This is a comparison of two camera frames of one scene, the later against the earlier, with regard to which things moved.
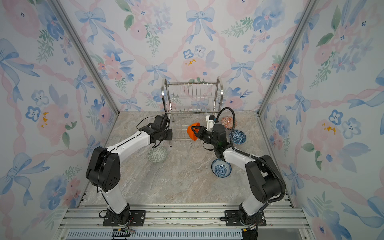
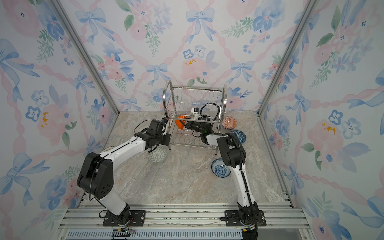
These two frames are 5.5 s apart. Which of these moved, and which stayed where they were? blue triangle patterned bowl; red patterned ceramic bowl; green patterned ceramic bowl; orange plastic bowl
Moved: orange plastic bowl
Stayed: red patterned ceramic bowl; green patterned ceramic bowl; blue triangle patterned bowl
